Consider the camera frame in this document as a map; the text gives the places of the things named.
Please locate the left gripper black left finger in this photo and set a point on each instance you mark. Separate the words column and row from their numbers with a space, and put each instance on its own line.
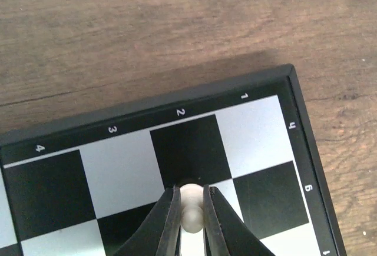
column 159, row 233

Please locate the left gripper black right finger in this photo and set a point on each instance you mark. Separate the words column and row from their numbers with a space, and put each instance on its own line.
column 224, row 232

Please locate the white chess pawn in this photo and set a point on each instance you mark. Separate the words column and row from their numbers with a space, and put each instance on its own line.
column 192, row 215

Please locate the black and silver chessboard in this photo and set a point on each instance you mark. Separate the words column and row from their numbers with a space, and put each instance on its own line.
column 83, row 185

